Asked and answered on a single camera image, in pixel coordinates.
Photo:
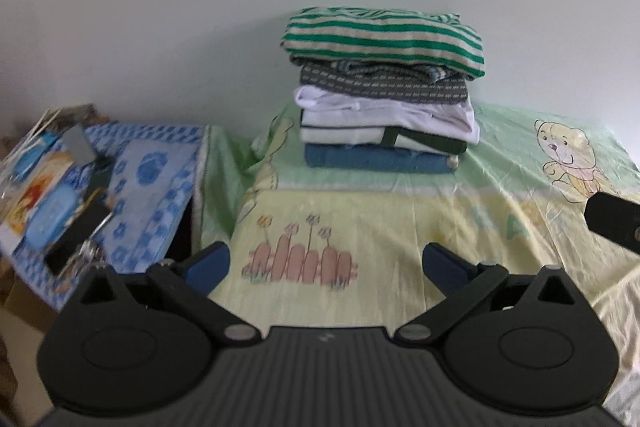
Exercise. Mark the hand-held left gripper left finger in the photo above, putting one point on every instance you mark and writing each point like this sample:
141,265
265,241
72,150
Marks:
210,264

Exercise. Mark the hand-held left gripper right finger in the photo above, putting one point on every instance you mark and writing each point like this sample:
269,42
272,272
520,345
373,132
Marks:
442,267

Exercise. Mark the green white striped shirt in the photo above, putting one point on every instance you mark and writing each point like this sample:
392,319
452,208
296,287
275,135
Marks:
380,37

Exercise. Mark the stack of folded clothes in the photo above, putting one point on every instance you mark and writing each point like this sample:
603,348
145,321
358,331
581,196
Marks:
400,114

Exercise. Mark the bear print blanket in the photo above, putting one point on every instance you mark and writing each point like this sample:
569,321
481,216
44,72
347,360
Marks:
400,217

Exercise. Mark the blue patterned side table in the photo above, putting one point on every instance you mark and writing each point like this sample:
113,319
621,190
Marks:
150,177

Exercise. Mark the bunch of keys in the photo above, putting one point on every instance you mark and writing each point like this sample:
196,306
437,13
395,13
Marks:
85,259

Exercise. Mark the blue folded garment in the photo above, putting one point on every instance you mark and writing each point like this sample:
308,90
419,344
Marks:
375,159

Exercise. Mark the black wallet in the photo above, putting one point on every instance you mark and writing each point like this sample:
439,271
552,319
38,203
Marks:
80,237

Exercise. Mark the white dark-trimmed folded garment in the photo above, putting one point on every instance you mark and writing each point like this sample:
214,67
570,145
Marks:
350,134

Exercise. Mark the blue pencil case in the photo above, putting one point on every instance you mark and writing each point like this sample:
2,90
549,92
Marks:
52,217

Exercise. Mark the grey phone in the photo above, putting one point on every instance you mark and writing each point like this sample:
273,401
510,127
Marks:
77,144

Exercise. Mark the grey patterned folded garment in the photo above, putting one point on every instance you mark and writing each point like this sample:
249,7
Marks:
380,84

